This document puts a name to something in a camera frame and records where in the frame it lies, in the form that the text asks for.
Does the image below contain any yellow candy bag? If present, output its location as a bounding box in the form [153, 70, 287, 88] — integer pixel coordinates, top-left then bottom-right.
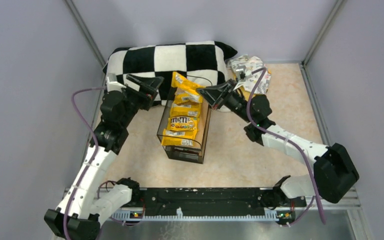
[173, 92, 203, 105]
[161, 129, 197, 147]
[169, 104, 201, 117]
[171, 71, 204, 96]

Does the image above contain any yellow candy bag back side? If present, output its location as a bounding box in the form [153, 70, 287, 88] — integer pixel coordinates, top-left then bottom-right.
[169, 104, 201, 117]

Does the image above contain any yellow peanut M&M bag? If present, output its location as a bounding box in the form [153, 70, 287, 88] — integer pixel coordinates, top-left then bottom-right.
[167, 116, 199, 132]

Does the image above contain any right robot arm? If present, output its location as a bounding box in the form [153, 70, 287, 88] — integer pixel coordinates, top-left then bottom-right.
[196, 80, 360, 204]

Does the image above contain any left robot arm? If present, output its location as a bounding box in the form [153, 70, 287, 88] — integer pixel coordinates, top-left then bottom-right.
[44, 74, 164, 240]

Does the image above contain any yellow candy bag on shelf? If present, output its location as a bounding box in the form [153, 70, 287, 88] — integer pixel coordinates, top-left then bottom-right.
[161, 129, 197, 147]

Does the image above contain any yellow cloth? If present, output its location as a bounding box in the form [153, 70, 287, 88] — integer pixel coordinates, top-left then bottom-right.
[236, 67, 272, 95]

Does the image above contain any patterned white cloth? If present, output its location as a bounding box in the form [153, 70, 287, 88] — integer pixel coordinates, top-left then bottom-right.
[226, 54, 272, 95]

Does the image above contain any black white checkered pillow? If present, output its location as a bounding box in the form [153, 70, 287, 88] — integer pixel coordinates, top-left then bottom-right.
[102, 40, 238, 106]

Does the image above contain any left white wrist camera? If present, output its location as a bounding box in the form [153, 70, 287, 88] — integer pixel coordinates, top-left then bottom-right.
[105, 73, 126, 92]

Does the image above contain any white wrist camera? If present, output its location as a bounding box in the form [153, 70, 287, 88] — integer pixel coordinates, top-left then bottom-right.
[234, 64, 248, 82]
[105, 73, 126, 92]

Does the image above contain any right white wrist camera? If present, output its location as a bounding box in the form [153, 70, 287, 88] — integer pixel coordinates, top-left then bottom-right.
[234, 64, 248, 82]

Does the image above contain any black wire shelf wooden top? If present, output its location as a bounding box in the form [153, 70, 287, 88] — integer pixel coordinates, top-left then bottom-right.
[156, 75, 214, 165]

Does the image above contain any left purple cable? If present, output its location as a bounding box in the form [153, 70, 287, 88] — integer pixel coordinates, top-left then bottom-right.
[62, 86, 140, 240]

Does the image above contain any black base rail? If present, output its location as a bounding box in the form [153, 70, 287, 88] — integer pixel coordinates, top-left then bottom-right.
[111, 187, 307, 226]

